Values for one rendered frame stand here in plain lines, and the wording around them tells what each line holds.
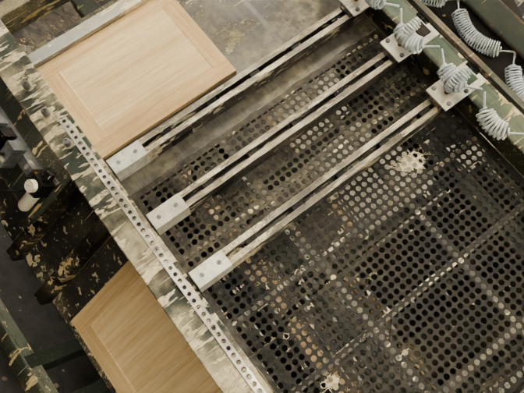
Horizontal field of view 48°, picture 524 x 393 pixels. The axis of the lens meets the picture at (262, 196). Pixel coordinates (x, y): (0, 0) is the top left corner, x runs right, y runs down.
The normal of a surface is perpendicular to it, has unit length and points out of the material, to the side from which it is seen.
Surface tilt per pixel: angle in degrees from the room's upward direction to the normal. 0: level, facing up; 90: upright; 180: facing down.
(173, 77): 57
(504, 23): 90
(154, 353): 90
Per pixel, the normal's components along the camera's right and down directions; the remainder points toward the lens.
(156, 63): 0.01, -0.33
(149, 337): -0.43, 0.04
